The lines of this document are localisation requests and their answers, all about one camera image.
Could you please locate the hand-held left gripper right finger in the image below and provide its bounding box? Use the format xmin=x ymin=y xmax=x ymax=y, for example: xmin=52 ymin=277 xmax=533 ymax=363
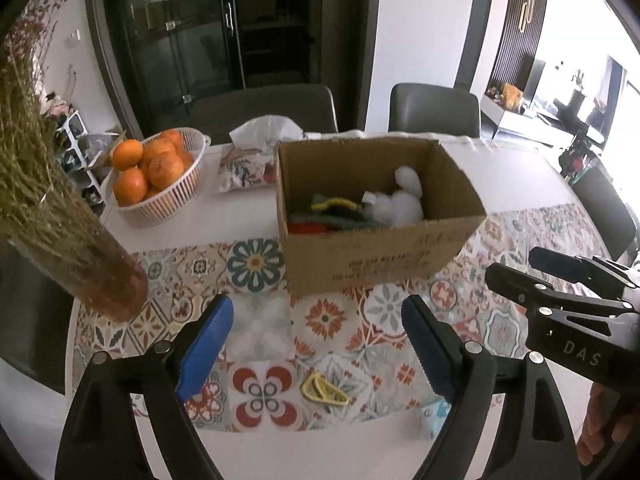
xmin=401 ymin=294 xmax=583 ymax=480

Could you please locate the dark slatted wall panel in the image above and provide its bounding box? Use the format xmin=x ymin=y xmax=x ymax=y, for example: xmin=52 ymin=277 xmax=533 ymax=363
xmin=487 ymin=0 xmax=548 ymax=96

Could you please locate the white media cabinet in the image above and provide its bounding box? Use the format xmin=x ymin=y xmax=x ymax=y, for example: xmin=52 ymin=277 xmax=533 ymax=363
xmin=480 ymin=92 xmax=576 ymax=146

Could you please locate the teal tissue packet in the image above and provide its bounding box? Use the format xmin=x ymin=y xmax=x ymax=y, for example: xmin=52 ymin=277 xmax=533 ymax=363
xmin=420 ymin=397 xmax=453 ymax=441

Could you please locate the flat screen television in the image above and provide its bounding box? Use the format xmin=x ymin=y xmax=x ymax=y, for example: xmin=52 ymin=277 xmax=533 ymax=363
xmin=520 ymin=57 xmax=547 ymax=106

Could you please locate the white plush rabbit toy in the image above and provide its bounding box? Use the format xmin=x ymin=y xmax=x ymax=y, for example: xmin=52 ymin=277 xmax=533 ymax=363
xmin=362 ymin=166 xmax=426 ymax=228

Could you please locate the grey dining chair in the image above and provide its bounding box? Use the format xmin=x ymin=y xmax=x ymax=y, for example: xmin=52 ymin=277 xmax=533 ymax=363
xmin=0 ymin=250 xmax=76 ymax=396
xmin=389 ymin=82 xmax=482 ymax=137
xmin=570 ymin=167 xmax=640 ymax=261
xmin=187 ymin=84 xmax=340 ymax=136

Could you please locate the floral tissue pack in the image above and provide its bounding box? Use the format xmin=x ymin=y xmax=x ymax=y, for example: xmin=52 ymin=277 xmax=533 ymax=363
xmin=216 ymin=115 xmax=306 ymax=193

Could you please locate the white storage rack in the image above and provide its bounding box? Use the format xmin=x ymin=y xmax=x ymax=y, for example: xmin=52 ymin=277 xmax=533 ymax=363
xmin=50 ymin=110 xmax=118 ymax=216

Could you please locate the pile of oranges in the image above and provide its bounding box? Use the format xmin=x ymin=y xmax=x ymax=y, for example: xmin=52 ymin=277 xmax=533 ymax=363
xmin=111 ymin=130 xmax=196 ymax=208

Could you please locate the white plastic fruit basket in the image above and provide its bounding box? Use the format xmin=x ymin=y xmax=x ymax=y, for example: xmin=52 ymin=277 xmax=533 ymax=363
xmin=102 ymin=127 xmax=212 ymax=226

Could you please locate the dried flower bunch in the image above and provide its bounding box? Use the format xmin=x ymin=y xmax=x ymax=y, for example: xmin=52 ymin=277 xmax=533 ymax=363
xmin=0 ymin=0 xmax=126 ymax=271

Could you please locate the dark glass sliding door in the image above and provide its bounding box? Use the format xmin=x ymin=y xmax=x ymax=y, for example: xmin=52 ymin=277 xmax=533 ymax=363
xmin=82 ymin=0 xmax=376 ymax=131

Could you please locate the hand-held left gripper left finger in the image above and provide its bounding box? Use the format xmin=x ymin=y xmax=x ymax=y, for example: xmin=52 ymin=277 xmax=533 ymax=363
xmin=54 ymin=294 xmax=235 ymax=480

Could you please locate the yellow hair tie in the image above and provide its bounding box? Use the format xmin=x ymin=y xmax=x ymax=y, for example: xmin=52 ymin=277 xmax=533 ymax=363
xmin=300 ymin=372 xmax=348 ymax=406

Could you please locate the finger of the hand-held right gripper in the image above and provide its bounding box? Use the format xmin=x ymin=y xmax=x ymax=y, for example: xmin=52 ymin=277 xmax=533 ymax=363
xmin=484 ymin=262 xmax=640 ymax=313
xmin=528 ymin=246 xmax=640 ymax=301

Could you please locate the patterned table runner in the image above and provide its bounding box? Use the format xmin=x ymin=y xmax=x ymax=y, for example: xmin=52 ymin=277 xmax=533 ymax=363
xmin=70 ymin=200 xmax=613 ymax=436

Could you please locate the grey green knitted cloth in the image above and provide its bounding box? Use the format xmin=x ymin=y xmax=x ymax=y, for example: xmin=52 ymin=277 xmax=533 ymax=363
xmin=287 ymin=192 xmax=386 ymax=233

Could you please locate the person's right hand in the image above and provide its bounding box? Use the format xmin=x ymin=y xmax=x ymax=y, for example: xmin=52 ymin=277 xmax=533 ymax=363
xmin=575 ymin=382 xmax=640 ymax=466

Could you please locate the dark interior door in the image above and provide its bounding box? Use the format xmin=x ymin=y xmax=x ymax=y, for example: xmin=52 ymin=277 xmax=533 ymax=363
xmin=455 ymin=0 xmax=496 ymax=93

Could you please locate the glass vase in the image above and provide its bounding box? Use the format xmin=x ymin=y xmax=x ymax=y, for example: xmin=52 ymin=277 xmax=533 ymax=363
xmin=7 ymin=230 xmax=150 ymax=323

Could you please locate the brown cardboard box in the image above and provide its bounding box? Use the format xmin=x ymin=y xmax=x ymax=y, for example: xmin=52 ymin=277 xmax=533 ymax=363
xmin=275 ymin=137 xmax=488 ymax=298

